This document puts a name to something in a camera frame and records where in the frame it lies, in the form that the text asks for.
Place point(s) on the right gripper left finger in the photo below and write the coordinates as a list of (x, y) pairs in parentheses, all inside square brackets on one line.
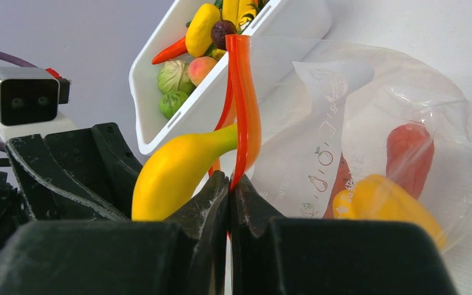
[(185, 254)]

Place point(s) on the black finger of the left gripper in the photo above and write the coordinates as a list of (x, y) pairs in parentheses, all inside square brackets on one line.
[(98, 158)]

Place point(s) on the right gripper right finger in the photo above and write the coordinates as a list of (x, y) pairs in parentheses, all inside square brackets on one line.
[(273, 254)]

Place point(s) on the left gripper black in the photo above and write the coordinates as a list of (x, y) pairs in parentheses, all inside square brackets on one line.
[(35, 157)]

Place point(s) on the yellow bell pepper toy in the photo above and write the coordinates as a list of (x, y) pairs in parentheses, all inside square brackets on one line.
[(378, 198)]

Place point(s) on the clear zip bag red zipper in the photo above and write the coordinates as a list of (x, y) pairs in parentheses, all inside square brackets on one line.
[(327, 108)]

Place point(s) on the yellow mango toy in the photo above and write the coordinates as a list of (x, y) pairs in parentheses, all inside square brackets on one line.
[(198, 36)]

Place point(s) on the dark purple plum toy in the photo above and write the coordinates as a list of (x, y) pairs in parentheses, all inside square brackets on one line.
[(219, 31)]

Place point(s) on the white plastic bin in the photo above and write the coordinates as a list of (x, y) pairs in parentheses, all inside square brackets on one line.
[(201, 111)]

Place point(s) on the green cabbage toy lower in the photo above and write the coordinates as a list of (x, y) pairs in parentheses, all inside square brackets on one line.
[(171, 102)]

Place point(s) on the green cabbage toy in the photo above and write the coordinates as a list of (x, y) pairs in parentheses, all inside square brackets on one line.
[(174, 77), (171, 102)]

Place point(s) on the green cabbage toy upper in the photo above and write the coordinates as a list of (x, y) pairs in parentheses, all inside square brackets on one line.
[(174, 77)]

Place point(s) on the peach toy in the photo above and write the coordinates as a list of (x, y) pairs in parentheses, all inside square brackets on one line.
[(199, 68)]

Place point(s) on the orange carrot toy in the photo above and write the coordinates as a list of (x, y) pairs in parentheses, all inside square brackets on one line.
[(173, 51)]

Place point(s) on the yellow banana bunch toy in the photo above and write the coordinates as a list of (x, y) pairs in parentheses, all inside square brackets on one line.
[(241, 12)]

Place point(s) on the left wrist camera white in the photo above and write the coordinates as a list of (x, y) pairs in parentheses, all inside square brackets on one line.
[(30, 100)]

